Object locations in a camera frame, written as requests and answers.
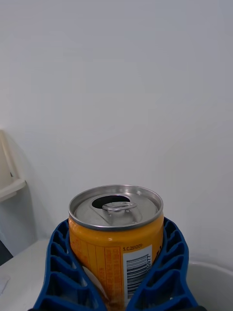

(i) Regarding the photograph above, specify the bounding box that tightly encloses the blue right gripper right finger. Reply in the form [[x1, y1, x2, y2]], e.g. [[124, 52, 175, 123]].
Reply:
[[125, 217, 199, 311]]

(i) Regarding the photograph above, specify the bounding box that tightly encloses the orange drink can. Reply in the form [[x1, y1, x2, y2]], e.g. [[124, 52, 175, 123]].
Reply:
[[68, 184, 165, 311]]

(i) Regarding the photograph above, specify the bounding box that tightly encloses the beige furniture frame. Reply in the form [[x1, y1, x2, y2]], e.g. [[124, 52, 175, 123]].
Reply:
[[0, 129, 27, 203]]

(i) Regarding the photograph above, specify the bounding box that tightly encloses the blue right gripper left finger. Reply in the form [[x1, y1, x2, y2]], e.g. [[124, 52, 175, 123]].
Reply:
[[33, 218, 108, 311]]

